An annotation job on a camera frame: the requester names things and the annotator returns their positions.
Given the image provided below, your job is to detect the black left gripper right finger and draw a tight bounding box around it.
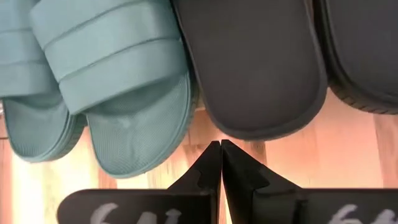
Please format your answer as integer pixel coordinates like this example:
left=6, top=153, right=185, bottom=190
left=221, top=139, right=398, bottom=224

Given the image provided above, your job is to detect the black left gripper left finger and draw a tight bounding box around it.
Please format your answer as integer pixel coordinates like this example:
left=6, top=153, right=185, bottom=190
left=57, top=140, right=223, bottom=224

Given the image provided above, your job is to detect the black rubber slide sandal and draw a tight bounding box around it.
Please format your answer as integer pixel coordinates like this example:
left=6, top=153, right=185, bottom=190
left=172, top=0, right=328, bottom=141
left=313, top=0, right=398, bottom=115

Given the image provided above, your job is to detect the teal green slide sandal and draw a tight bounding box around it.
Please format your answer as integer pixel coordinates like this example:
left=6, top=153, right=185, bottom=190
left=29, top=0, right=198, bottom=179
left=0, top=0, right=88, bottom=164

